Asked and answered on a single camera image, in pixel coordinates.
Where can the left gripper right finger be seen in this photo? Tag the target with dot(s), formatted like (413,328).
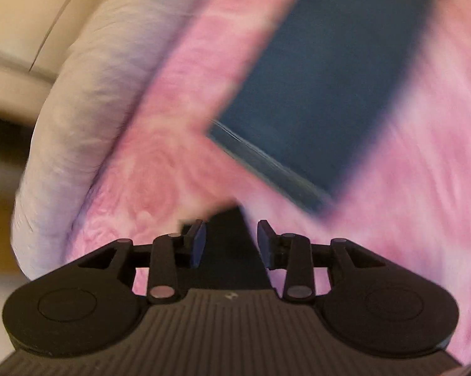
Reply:
(290,252)

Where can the cream padded headboard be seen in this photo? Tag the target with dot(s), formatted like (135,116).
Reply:
(35,36)

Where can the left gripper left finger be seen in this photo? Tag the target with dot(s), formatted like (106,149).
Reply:
(170,254)

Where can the blue denim jeans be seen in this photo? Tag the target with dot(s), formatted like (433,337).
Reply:
(313,101)

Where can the pink rose bedsheet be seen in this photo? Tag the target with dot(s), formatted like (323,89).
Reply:
(410,202)

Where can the white striped rolled duvet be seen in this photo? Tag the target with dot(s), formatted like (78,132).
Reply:
(107,72)

